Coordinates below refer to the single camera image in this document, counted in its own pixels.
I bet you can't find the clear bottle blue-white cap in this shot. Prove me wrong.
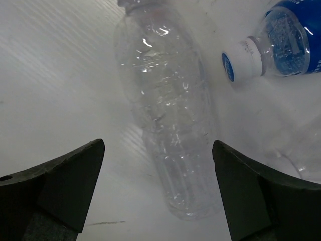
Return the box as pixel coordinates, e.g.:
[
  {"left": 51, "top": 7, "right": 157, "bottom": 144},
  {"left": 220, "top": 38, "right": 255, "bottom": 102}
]
[{"left": 114, "top": 1, "right": 220, "bottom": 220}]

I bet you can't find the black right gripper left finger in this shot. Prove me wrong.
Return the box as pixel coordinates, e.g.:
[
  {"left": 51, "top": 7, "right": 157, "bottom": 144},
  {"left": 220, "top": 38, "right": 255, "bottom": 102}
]
[{"left": 1, "top": 139, "right": 105, "bottom": 240}]

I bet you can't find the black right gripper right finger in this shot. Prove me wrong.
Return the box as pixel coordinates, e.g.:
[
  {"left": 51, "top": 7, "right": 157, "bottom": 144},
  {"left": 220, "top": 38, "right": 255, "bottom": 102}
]
[{"left": 212, "top": 140, "right": 320, "bottom": 240}]

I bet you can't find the clear wide-mouth plastic jar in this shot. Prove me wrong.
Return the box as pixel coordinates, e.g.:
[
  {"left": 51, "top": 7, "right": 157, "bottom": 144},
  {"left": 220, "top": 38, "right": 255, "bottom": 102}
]
[{"left": 272, "top": 115, "right": 320, "bottom": 183}]

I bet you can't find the blue label plastic bottle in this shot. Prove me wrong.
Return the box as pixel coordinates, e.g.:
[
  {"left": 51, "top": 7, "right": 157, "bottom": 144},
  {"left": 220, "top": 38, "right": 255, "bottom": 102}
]
[{"left": 221, "top": 1, "right": 320, "bottom": 83}]

